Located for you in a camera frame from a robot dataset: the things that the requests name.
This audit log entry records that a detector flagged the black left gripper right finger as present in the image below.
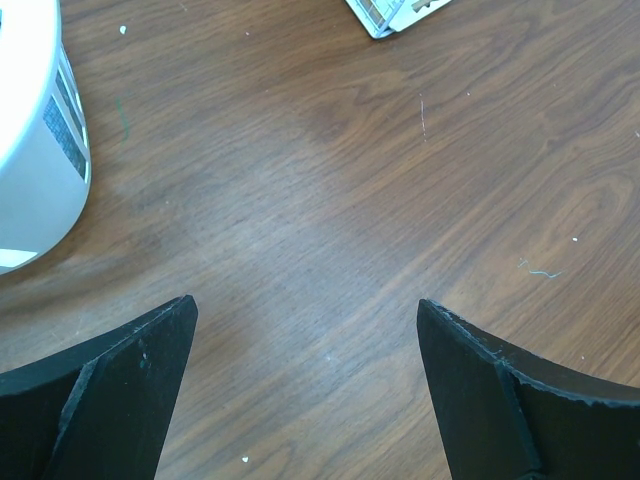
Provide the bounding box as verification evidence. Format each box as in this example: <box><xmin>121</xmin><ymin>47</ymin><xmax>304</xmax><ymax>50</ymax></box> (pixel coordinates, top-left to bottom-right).
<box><xmin>417</xmin><ymin>300</ymin><xmax>639</xmax><ymax>479</ymax></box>

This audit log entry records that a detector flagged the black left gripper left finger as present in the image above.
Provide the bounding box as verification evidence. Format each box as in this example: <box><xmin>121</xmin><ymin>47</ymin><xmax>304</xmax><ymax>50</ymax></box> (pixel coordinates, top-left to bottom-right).
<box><xmin>1</xmin><ymin>295</ymin><xmax>198</xmax><ymax>479</ymax></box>

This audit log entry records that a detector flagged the blue razor blister pack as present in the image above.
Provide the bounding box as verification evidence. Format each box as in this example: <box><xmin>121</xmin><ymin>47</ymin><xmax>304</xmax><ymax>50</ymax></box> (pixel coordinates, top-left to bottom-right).
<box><xmin>346</xmin><ymin>0</ymin><xmax>451</xmax><ymax>39</ymax></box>

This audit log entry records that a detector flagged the white plastic dish basket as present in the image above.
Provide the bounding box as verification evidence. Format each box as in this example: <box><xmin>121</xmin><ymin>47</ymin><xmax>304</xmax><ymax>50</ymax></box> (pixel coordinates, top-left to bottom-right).
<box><xmin>1</xmin><ymin>1</ymin><xmax>92</xmax><ymax>273</ymax></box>

